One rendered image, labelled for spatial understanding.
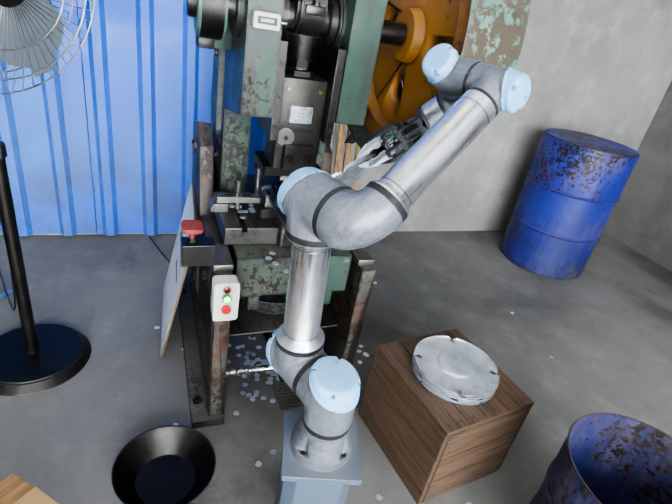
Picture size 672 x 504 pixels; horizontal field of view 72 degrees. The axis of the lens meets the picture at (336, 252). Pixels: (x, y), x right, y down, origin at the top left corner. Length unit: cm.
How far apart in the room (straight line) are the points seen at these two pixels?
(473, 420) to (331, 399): 64
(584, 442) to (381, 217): 110
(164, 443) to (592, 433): 134
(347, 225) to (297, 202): 13
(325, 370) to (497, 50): 91
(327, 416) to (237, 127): 108
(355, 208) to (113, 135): 205
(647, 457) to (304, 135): 141
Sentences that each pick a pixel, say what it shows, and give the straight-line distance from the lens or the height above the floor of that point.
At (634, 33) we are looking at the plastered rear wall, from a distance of 411.
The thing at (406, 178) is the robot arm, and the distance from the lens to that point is 84.
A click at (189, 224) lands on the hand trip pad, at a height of 76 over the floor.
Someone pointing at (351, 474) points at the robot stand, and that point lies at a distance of 118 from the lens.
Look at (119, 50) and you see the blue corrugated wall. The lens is 263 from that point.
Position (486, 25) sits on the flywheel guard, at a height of 140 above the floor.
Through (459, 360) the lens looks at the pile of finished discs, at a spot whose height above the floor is 39.
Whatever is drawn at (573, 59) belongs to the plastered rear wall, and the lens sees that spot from 378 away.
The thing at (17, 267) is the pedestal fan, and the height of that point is 42.
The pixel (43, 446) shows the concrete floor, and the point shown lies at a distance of 186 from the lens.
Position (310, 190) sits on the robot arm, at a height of 108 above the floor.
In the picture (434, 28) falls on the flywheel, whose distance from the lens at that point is 157.
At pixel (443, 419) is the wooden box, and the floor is 35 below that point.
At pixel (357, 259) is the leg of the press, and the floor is 64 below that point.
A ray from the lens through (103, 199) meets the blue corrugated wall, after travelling 283.
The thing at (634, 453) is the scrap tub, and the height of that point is 37.
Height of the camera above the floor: 139
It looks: 28 degrees down
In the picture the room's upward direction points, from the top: 11 degrees clockwise
